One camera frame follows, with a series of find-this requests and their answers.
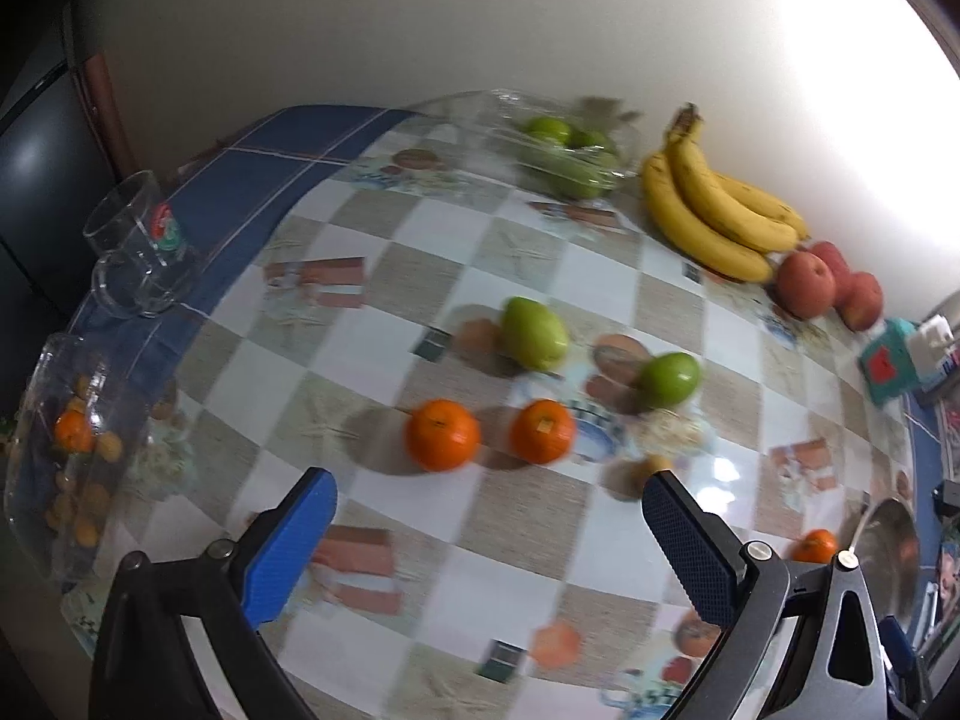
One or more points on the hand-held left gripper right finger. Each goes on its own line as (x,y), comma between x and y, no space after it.
(690,547)

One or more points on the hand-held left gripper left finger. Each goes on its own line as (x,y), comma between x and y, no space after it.
(289,547)

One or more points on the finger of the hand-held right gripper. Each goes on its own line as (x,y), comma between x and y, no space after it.
(900,641)

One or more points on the small brown round fruit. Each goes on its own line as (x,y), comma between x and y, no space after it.
(643,471)

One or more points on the steel bowl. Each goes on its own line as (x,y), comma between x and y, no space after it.
(892,540)

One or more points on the orange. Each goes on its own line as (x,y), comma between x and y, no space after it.
(442,435)
(73,431)
(542,431)
(816,546)

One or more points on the pile of small yellow fruits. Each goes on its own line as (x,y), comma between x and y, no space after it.
(96,499)

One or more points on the clear plastic container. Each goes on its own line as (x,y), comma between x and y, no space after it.
(112,390)

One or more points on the teal box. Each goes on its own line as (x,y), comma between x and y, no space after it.
(885,367)

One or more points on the red apple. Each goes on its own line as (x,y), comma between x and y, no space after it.
(834,256)
(805,283)
(861,301)

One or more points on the yellow banana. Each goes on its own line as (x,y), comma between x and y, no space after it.
(697,232)
(720,195)
(772,206)

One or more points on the glass mug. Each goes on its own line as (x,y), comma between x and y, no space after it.
(131,240)

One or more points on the dark grey cabinet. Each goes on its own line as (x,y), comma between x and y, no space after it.
(37,165)

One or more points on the clear plastic fruit box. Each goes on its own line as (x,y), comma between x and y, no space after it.
(495,109)

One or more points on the brown wooden post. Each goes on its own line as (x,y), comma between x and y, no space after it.
(105,105)

